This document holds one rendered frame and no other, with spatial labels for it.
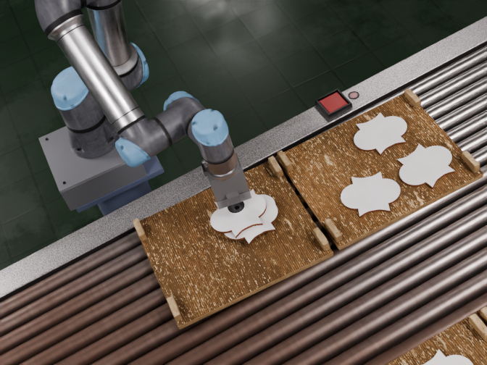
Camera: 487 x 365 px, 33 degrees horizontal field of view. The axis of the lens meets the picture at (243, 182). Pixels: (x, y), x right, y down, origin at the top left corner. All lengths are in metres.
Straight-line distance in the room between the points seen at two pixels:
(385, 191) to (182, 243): 0.53
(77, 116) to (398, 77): 0.90
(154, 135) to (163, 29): 2.38
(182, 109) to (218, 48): 2.14
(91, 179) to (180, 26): 2.01
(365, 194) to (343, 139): 0.20
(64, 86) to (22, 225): 1.46
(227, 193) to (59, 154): 0.63
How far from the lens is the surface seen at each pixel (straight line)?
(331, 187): 2.13
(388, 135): 2.22
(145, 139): 1.87
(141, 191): 2.51
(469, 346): 1.87
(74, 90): 2.23
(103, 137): 2.33
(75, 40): 1.90
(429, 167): 2.14
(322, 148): 2.22
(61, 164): 2.38
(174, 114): 1.90
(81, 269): 2.19
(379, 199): 2.08
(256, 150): 2.28
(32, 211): 3.66
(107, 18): 2.06
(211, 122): 1.82
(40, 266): 2.25
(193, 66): 3.97
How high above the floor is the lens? 2.60
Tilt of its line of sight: 49 degrees down
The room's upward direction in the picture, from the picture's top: 17 degrees counter-clockwise
